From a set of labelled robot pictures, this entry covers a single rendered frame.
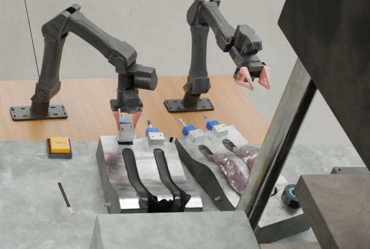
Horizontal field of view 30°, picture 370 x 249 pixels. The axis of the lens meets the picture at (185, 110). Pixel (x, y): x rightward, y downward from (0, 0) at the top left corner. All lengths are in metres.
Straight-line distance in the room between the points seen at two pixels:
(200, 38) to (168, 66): 1.78
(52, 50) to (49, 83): 0.13
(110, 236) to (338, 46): 0.52
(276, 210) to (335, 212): 0.91
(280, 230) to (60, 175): 0.74
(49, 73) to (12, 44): 1.93
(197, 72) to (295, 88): 1.32
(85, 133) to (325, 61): 1.47
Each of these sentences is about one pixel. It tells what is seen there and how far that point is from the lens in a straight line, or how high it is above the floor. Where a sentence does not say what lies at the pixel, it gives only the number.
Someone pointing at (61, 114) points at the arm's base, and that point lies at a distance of 2.52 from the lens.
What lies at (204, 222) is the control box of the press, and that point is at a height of 1.47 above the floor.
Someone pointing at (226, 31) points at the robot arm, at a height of 1.23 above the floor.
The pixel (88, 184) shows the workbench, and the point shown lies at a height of 0.80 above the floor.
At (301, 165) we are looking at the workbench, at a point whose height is 0.80.
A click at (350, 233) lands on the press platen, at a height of 1.54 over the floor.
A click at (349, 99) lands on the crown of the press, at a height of 1.85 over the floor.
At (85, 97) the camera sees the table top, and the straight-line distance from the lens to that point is 2.63.
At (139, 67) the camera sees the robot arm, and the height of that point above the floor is 1.16.
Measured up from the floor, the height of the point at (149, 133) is 0.92.
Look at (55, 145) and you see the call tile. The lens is 2.35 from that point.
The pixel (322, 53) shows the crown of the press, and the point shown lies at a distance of 1.14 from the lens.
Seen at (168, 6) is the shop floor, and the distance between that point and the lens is 5.02.
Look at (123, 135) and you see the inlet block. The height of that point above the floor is 0.93.
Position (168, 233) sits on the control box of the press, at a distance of 1.28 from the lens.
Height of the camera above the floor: 2.40
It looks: 36 degrees down
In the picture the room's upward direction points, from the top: 17 degrees clockwise
